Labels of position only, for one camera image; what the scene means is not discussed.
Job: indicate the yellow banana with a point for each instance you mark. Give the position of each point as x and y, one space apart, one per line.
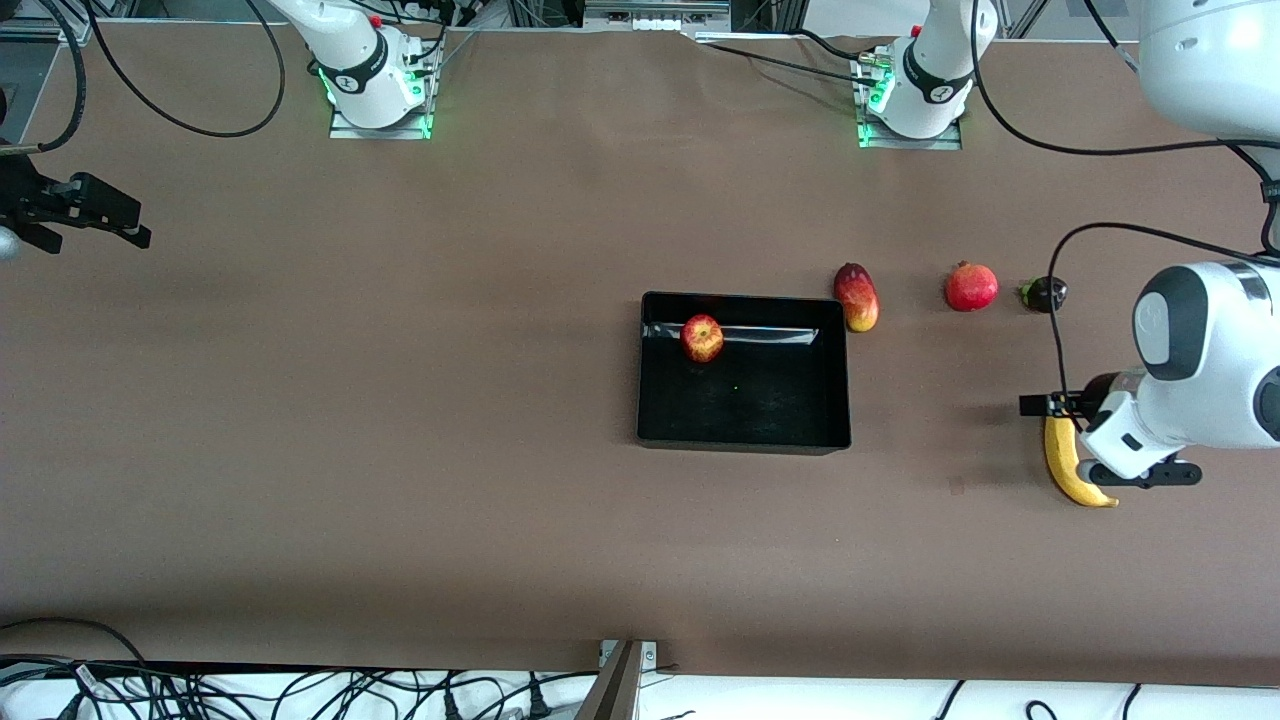
1065 470

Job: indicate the silver metal bracket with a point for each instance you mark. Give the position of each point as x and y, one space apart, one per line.
650 655

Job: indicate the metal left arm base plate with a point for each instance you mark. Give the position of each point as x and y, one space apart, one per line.
940 143

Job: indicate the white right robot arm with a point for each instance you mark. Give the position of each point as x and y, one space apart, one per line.
360 60

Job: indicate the dark purple eggplant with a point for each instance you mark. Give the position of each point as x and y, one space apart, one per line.
1046 295

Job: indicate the grey metal beam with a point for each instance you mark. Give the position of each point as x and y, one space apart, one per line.
610 695

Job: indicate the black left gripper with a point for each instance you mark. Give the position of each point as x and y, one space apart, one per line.
1097 393

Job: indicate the black rectangular plastic box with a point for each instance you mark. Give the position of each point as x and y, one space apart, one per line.
760 400

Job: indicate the red pomegranate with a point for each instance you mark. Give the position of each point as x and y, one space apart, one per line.
971 288

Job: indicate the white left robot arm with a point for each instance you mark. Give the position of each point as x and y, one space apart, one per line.
1210 350

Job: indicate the brown paper table cover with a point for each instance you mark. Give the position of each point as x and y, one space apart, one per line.
400 500

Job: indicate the red yellow mango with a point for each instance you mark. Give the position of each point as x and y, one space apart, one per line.
856 298

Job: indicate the red yellow apple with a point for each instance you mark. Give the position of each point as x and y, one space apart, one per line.
702 338

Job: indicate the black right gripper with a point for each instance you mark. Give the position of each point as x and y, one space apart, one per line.
22 194

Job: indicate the white power strip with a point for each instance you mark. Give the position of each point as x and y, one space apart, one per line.
655 20

